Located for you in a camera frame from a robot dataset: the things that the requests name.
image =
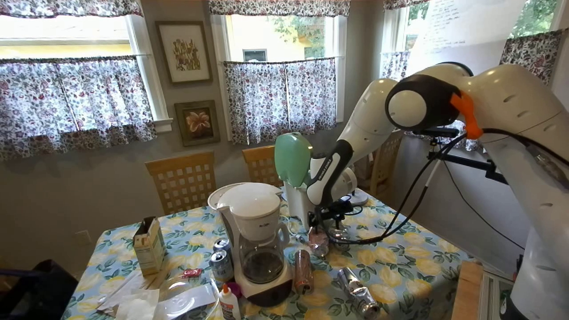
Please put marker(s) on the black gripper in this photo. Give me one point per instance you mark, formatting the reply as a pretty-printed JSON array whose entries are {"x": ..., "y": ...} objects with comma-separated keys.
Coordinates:
[{"x": 330, "y": 214}]

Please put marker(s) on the crushed orange can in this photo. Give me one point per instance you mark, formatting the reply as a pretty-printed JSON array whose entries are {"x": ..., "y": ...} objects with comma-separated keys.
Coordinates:
[{"x": 320, "y": 244}]

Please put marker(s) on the crushed silver can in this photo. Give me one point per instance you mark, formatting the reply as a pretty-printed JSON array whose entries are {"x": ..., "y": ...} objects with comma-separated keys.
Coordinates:
[{"x": 344, "y": 239}]

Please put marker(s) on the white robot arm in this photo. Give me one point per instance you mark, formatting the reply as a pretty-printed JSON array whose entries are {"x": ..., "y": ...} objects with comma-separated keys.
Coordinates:
[{"x": 517, "y": 107}]

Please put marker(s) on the white mug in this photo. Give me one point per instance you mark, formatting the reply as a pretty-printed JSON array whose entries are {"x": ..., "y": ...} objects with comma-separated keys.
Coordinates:
[{"x": 298, "y": 205}]

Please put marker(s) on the orange drink can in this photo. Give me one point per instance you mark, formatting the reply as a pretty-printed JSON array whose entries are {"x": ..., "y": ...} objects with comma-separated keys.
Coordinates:
[{"x": 304, "y": 269}]

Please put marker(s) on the glass coffee carafe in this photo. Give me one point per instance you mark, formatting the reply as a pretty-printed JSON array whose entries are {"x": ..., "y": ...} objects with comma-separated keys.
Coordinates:
[{"x": 264, "y": 267}]

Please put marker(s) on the white coffee maker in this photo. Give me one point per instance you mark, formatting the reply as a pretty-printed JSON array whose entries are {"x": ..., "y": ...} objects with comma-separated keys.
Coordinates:
[{"x": 252, "y": 207}]

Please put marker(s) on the wooden lattice back chair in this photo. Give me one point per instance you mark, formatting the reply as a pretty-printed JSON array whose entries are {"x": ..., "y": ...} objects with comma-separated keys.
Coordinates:
[
  {"x": 261, "y": 153},
  {"x": 181, "y": 159},
  {"x": 387, "y": 166}
]

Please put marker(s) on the lemon print tablecloth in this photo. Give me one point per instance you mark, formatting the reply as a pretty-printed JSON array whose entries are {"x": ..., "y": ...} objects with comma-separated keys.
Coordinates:
[{"x": 410, "y": 267}]

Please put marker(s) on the small silver soda can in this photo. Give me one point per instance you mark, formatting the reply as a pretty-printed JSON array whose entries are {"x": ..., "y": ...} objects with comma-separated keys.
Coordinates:
[
  {"x": 224, "y": 244},
  {"x": 224, "y": 265}
]

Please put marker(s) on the white glue bottle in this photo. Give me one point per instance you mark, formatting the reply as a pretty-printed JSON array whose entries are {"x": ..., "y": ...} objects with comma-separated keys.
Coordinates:
[{"x": 231, "y": 304}]

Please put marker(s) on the floral cafe curtain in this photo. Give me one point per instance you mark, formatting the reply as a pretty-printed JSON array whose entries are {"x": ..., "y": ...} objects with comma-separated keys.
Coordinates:
[
  {"x": 535, "y": 50},
  {"x": 392, "y": 64},
  {"x": 279, "y": 98},
  {"x": 72, "y": 100}
]

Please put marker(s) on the clear round glass lid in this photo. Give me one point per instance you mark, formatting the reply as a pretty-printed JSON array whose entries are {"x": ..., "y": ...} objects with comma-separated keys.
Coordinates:
[{"x": 184, "y": 299}]

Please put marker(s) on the dark framed flower picture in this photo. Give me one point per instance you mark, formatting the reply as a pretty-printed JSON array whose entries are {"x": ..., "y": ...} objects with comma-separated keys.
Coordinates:
[{"x": 197, "y": 123}]

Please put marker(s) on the cream green carton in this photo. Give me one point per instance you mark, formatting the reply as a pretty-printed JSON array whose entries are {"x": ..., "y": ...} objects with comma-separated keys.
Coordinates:
[{"x": 151, "y": 249}]

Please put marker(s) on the white framed window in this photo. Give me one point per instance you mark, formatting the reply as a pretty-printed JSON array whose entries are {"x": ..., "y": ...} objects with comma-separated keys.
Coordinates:
[
  {"x": 535, "y": 15},
  {"x": 286, "y": 36},
  {"x": 60, "y": 36}
]

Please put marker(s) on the clear plastic bag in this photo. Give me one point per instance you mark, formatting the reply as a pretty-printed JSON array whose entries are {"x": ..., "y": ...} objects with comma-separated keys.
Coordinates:
[{"x": 135, "y": 304}]

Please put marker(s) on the framed botanical picture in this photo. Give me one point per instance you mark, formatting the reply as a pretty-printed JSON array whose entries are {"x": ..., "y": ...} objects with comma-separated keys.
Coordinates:
[{"x": 186, "y": 54}]

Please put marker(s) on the floral curtain valance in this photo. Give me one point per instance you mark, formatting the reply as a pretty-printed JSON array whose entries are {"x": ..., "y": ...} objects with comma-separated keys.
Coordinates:
[
  {"x": 279, "y": 6},
  {"x": 72, "y": 8}
]

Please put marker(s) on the white paper sheet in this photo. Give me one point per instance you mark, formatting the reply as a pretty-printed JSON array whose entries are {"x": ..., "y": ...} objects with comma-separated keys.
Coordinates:
[{"x": 464, "y": 29}]

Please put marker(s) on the black bag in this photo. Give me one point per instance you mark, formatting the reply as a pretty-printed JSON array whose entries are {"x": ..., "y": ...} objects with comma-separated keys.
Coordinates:
[{"x": 37, "y": 294}]

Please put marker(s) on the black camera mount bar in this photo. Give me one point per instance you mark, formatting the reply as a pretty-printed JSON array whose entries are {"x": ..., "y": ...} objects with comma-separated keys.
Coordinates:
[{"x": 474, "y": 162}]

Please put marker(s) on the white wall outlet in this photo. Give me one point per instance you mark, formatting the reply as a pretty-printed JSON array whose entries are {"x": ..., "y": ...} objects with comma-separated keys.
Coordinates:
[{"x": 83, "y": 240}]

